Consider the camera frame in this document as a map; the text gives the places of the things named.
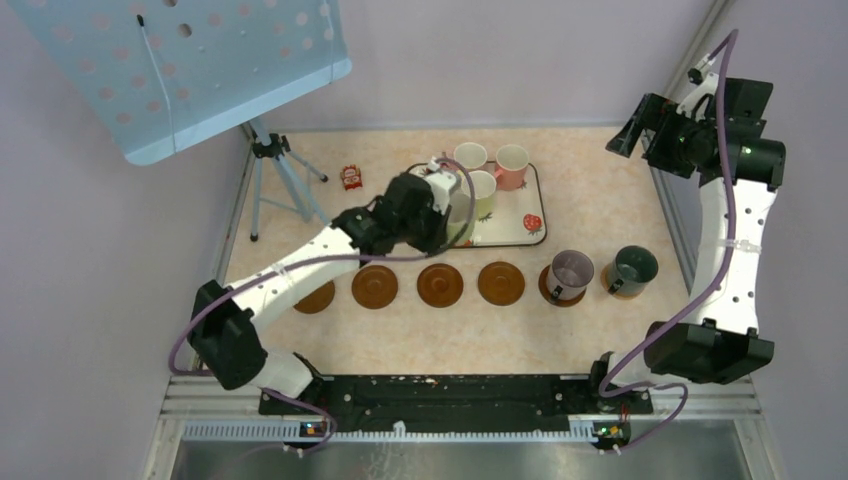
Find strawberry enamel tray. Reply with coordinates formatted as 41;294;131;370
402;162;549;250

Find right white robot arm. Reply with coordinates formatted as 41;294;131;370
586;74;786;412

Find woven rattan coaster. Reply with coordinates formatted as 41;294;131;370
600;264;644;300

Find yellow green mug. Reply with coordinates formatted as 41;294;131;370
470;170;497;222

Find purple mug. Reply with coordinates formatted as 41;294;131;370
547;250;595;299

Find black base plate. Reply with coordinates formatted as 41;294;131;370
299;374;653;433

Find blue perforated board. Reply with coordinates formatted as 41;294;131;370
11;1;352;165

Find brown wooden coaster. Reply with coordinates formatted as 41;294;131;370
416;263;464;308
537;266;586;308
294;281;336;315
477;261;526;306
351;265;399;310

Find light green mug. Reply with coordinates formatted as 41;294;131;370
446;191;476;247

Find small red toy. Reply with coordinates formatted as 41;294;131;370
340;165;363;191

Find light blue tripod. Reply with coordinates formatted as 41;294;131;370
247;117;329;242

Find white cable duct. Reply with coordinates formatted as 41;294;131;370
182;420;598;444

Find salmon pink mug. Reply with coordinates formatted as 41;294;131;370
494;144;530;191

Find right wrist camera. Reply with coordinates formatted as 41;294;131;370
676;56;719;121

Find pale pink mug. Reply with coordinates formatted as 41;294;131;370
453;142;488;171

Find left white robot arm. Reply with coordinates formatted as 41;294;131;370
186;169;461;414

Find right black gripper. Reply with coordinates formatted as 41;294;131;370
606;93;714;179

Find dark green mug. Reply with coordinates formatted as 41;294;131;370
610;245;659;293

